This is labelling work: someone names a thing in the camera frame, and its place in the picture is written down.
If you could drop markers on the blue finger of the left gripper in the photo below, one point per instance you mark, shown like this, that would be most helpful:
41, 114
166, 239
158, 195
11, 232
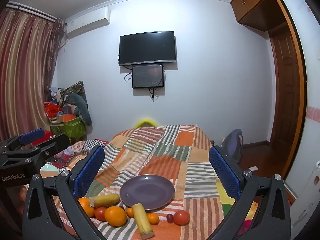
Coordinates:
31, 136

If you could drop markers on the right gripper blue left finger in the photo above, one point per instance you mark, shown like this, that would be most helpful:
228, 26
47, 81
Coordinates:
41, 217

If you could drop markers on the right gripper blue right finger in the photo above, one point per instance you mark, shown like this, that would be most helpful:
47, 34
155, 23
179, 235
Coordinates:
272, 217

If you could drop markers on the large orange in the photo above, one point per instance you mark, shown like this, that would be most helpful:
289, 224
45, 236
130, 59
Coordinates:
115, 216
85, 203

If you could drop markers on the red tomato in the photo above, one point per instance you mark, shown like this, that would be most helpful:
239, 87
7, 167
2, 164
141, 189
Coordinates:
99, 213
181, 218

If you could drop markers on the yellow corn cob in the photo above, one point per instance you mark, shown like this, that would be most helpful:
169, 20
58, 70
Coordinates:
104, 200
143, 224

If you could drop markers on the small mandarin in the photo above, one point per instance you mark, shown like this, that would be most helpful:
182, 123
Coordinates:
153, 218
129, 212

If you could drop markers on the yellow corn cob front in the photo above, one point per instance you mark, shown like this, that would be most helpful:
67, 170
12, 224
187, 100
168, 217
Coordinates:
143, 224

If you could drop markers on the green storage box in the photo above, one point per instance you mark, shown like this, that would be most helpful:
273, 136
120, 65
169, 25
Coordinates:
73, 128

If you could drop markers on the purple backpack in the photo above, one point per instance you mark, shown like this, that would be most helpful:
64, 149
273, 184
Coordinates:
233, 145

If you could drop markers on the striped red curtain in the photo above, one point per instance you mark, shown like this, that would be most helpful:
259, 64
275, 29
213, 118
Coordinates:
29, 49

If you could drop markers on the striped patchwork blanket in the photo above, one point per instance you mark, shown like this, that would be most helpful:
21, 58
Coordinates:
179, 153

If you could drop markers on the purple round plate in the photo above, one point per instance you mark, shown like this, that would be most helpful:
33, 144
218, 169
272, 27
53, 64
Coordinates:
152, 191

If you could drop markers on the white air conditioner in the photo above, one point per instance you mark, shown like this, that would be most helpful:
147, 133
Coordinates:
88, 22

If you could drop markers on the wall mounted black television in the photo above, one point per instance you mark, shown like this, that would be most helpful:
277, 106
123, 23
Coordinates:
151, 47

